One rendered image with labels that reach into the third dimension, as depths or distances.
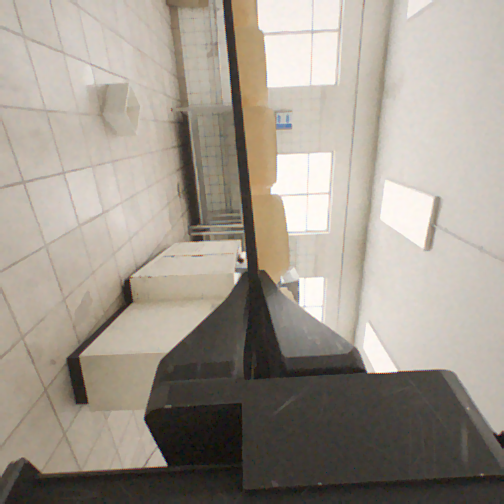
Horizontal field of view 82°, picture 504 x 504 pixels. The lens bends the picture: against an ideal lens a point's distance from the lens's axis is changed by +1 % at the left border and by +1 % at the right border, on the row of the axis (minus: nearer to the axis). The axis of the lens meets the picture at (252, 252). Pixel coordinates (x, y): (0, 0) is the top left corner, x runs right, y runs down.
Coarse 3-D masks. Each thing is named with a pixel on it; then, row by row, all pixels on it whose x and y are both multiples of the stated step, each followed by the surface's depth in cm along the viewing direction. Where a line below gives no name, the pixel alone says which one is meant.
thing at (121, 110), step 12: (108, 84) 208; (120, 84) 207; (108, 96) 203; (120, 96) 203; (132, 96) 218; (108, 108) 199; (120, 108) 199; (132, 108) 226; (108, 120) 203; (120, 120) 203; (132, 120) 222; (120, 132) 213; (132, 132) 214
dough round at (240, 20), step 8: (232, 0) 19; (240, 0) 19; (248, 0) 19; (256, 0) 19; (232, 8) 19; (240, 8) 19; (248, 8) 19; (256, 8) 19; (240, 16) 19; (248, 16) 19; (256, 16) 20; (240, 24) 20; (248, 24) 20; (256, 24) 20
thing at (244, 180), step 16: (224, 0) 15; (224, 16) 15; (240, 96) 14; (240, 112) 14; (240, 128) 14; (240, 144) 14; (240, 160) 14; (240, 176) 14; (240, 192) 14; (256, 256) 13; (256, 272) 13; (256, 288) 13; (256, 304) 12; (256, 320) 12; (256, 336) 12; (256, 352) 12
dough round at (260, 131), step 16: (256, 112) 17; (272, 112) 17; (256, 128) 16; (272, 128) 16; (256, 144) 16; (272, 144) 16; (256, 160) 17; (272, 160) 17; (256, 176) 17; (272, 176) 17
